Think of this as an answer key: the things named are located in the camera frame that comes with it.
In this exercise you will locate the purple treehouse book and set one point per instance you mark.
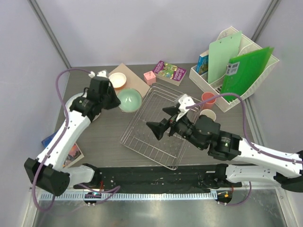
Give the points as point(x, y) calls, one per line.
point(169, 72)

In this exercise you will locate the blue book in organizer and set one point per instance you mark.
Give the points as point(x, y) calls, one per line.
point(202, 64)

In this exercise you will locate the orange mug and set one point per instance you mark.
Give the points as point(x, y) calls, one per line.
point(209, 113)

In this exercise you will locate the beige cutting board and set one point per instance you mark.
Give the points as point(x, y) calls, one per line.
point(132, 80)

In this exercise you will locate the light green clipboard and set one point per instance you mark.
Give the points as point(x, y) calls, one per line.
point(220, 52)

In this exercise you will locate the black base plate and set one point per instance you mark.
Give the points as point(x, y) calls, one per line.
point(158, 179)

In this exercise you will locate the mint green bowl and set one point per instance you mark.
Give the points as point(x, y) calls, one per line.
point(131, 100)

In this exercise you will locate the pink plastic cup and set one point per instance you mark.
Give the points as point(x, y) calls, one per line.
point(207, 96)

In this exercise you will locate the pink cube power adapter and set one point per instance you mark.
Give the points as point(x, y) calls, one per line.
point(149, 78)

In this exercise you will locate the white plastic file organizer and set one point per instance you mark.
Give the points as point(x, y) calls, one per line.
point(246, 46)

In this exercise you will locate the perforated aluminium rail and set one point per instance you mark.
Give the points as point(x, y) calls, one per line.
point(88, 196)

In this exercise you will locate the white ceramic plate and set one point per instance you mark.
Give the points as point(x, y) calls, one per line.
point(98, 115)

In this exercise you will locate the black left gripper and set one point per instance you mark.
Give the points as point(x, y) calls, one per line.
point(116, 101)

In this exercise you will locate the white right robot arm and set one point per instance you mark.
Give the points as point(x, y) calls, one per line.
point(263, 164)

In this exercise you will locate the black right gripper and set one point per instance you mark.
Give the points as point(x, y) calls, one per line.
point(159, 128)

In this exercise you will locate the metal wire dish rack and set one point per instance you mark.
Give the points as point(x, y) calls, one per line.
point(148, 131)

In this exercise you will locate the bright green folder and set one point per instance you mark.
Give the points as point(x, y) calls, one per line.
point(242, 71)

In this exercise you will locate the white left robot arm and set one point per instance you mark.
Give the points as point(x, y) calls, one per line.
point(47, 171)

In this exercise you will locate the orange bowl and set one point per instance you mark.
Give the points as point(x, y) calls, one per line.
point(118, 80)

